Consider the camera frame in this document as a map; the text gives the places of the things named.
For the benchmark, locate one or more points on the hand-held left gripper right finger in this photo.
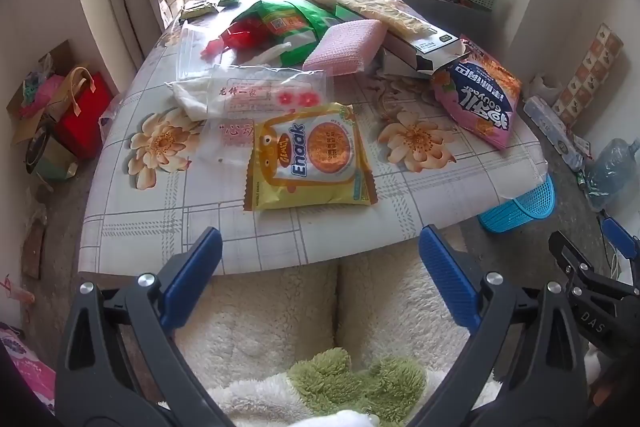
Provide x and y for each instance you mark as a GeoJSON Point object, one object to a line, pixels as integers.
{"type": "Point", "coordinates": [447, 277]}

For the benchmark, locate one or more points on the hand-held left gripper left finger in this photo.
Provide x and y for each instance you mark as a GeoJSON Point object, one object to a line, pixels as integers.
{"type": "Point", "coordinates": [192, 277]}

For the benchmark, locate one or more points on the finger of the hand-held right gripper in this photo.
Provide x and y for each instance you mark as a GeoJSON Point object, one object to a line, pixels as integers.
{"type": "Point", "coordinates": [595, 302]}
{"type": "Point", "coordinates": [620, 239]}

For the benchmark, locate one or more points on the blue plastic basket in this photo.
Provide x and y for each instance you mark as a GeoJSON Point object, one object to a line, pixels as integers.
{"type": "Point", "coordinates": [525, 209]}

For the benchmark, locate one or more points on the clear bag with red print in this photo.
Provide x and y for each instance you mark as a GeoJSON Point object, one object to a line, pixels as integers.
{"type": "Point", "coordinates": [225, 142]}

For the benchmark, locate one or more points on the yellow snack packet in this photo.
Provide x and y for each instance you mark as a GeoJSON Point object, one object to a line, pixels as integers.
{"type": "Point", "coordinates": [310, 157]}

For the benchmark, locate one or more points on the pink snack bag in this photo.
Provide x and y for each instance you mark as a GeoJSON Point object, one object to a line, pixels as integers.
{"type": "Point", "coordinates": [475, 97]}

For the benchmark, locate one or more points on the clear bag with red flowers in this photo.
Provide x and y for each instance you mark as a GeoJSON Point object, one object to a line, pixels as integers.
{"type": "Point", "coordinates": [270, 92]}

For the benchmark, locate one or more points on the clear plastic wrapper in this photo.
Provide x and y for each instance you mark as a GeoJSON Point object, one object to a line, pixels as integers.
{"type": "Point", "coordinates": [197, 49]}

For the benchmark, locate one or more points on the white cardboard box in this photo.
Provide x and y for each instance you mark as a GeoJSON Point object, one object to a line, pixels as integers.
{"type": "Point", "coordinates": [425, 49]}

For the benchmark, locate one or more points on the red plastic bag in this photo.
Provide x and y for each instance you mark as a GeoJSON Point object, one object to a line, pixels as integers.
{"type": "Point", "coordinates": [242, 37]}

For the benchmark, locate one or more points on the pink sponge cloth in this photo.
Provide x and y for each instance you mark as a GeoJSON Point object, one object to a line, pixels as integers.
{"type": "Point", "coordinates": [345, 47]}

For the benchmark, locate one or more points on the green and white snack bag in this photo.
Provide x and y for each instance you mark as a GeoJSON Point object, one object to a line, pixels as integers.
{"type": "Point", "coordinates": [295, 24]}

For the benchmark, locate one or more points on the empty water jug in plastic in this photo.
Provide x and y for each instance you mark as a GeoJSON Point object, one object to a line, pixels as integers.
{"type": "Point", "coordinates": [612, 172]}

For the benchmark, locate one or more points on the green drink can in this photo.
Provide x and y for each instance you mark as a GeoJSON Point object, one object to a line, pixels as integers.
{"type": "Point", "coordinates": [581, 178]}

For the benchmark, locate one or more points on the floral tablecloth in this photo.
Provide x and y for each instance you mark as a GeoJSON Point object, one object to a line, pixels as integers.
{"type": "Point", "coordinates": [425, 187]}

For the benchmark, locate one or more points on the toilet paper pack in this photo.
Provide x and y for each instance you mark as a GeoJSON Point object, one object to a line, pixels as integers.
{"type": "Point", "coordinates": [552, 124]}

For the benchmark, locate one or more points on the green fluffy cloth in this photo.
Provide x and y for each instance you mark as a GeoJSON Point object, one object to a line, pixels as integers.
{"type": "Point", "coordinates": [360, 382]}

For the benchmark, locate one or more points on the white plastic bag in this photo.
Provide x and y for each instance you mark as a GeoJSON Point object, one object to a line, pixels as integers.
{"type": "Point", "coordinates": [545, 89]}

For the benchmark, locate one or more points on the teal box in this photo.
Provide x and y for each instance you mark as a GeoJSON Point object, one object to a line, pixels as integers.
{"type": "Point", "coordinates": [50, 157]}

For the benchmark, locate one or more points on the pink printed cushion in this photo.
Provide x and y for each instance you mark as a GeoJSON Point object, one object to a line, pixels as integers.
{"type": "Point", "coordinates": [27, 367]}

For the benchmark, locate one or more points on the red gift bag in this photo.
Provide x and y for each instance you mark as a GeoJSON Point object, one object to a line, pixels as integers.
{"type": "Point", "coordinates": [85, 122]}

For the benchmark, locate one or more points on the cardboard box with clutter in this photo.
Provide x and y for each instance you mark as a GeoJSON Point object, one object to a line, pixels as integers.
{"type": "Point", "coordinates": [35, 97]}

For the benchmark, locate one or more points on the olive green packet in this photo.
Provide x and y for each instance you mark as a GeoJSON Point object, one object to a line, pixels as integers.
{"type": "Point", "coordinates": [199, 9]}

